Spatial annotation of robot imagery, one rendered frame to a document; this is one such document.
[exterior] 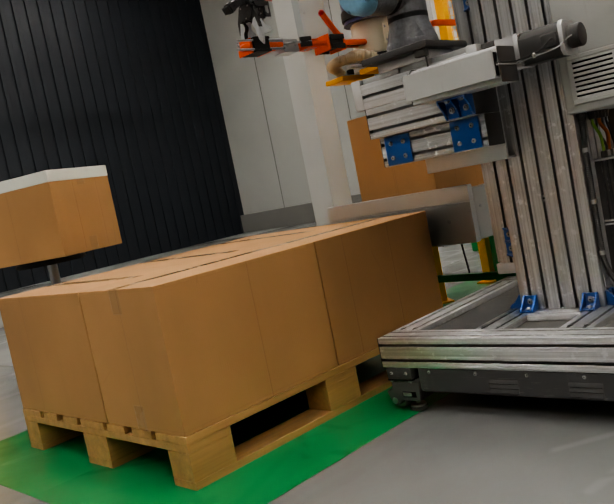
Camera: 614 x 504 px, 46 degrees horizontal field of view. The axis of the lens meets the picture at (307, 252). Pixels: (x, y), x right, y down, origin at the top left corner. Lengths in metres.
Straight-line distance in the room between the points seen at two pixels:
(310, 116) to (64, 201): 1.39
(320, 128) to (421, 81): 2.10
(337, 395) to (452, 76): 1.03
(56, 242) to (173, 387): 1.73
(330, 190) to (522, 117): 1.99
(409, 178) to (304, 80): 1.36
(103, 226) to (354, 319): 1.72
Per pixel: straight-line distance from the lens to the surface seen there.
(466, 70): 1.91
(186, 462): 2.00
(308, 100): 4.05
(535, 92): 2.17
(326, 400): 2.30
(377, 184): 3.00
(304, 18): 4.07
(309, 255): 2.24
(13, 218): 3.71
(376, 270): 2.47
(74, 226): 3.59
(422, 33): 2.16
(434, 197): 2.76
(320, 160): 4.03
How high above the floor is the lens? 0.71
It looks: 5 degrees down
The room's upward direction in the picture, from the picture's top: 11 degrees counter-clockwise
